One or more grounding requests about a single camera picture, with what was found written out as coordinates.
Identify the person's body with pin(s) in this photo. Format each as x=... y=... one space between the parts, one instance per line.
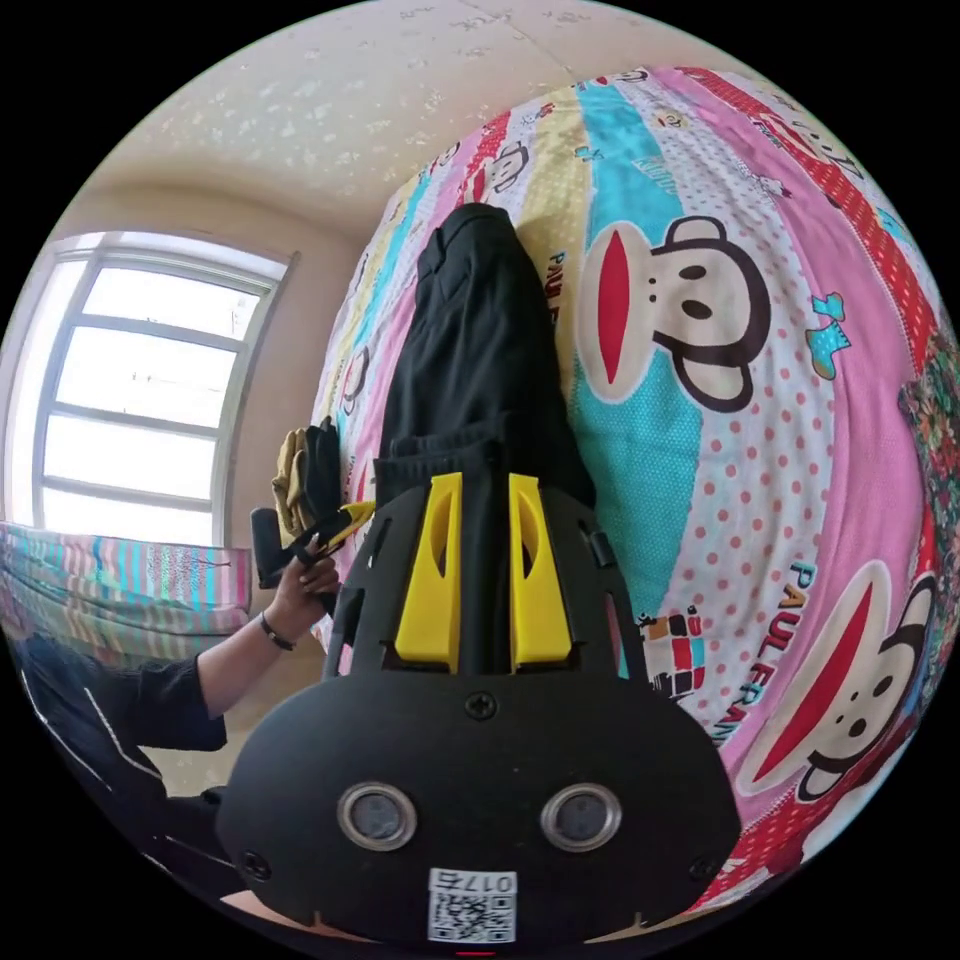
x=97 y=750

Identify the striped blanket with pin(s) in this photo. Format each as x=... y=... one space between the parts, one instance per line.
x=127 y=585

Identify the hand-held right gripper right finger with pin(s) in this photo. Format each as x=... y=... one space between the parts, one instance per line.
x=541 y=607

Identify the bed with cartoon printed sheet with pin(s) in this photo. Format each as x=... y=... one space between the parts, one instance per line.
x=750 y=487

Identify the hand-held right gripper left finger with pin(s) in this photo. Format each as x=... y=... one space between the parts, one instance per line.
x=429 y=600

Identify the window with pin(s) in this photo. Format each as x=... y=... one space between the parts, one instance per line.
x=142 y=390

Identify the person's left forearm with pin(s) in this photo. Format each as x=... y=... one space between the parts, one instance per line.
x=240 y=660

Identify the dark floral cloth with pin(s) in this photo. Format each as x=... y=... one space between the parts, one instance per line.
x=936 y=450

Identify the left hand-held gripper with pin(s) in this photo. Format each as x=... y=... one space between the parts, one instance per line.
x=313 y=553

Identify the person's left hand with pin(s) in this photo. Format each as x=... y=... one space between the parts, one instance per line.
x=304 y=596

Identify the black pants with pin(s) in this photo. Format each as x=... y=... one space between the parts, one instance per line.
x=472 y=352

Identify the tan and black gloves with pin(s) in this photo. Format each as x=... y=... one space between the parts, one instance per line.
x=304 y=469

